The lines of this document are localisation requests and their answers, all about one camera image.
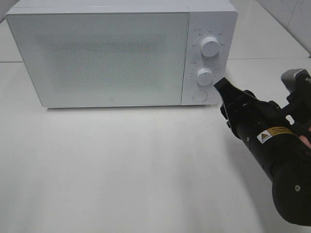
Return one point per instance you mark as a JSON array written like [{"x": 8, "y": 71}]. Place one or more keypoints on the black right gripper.
[{"x": 248, "y": 117}]

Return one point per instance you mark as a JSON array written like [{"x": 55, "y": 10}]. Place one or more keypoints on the round white door button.
[{"x": 200, "y": 96}]

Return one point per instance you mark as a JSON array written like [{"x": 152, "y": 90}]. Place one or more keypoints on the white microwave door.
[{"x": 89, "y": 60}]

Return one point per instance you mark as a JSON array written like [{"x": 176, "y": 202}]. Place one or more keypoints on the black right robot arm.
[{"x": 284, "y": 158}]

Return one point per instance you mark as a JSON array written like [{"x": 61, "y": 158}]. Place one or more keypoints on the lower white microwave knob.
[{"x": 204, "y": 76}]

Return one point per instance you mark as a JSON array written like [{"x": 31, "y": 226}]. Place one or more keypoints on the white microwave knob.
[
  {"x": 209, "y": 46},
  {"x": 204, "y": 76}
]

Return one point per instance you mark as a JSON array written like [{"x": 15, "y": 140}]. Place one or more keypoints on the upper white microwave knob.
[{"x": 209, "y": 46}]

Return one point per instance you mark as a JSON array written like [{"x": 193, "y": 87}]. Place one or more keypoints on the white microwave oven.
[{"x": 206, "y": 17}]

